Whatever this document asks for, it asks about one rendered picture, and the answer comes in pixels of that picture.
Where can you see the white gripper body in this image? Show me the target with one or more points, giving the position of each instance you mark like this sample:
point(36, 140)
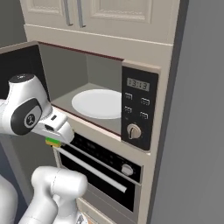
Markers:
point(64, 131)

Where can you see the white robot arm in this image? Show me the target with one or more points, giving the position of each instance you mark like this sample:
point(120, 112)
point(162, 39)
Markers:
point(26, 110)

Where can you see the green and yellow sponge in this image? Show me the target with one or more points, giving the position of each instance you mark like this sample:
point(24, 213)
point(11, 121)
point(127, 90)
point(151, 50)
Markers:
point(52, 142)

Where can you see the white round microwave plate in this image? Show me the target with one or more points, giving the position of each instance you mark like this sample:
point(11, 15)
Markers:
point(97, 103)

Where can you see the beige microwave oven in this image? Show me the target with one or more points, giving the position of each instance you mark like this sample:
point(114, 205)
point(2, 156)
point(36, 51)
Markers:
point(139, 108)

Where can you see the black microwave door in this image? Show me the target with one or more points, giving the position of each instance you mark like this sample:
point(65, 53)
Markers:
point(17, 64)

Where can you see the black built-in oven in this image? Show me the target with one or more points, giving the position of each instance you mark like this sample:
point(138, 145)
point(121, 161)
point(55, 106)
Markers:
point(105, 172)

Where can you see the white oven knob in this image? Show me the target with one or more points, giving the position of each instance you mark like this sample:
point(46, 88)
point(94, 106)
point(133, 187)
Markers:
point(127, 169)

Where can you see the cream cupboard door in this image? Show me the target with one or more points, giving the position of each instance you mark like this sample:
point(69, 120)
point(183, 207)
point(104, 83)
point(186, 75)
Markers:
point(43, 10)
point(128, 17)

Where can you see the grey fridge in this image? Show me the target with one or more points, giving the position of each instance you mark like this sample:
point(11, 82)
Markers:
point(189, 116)

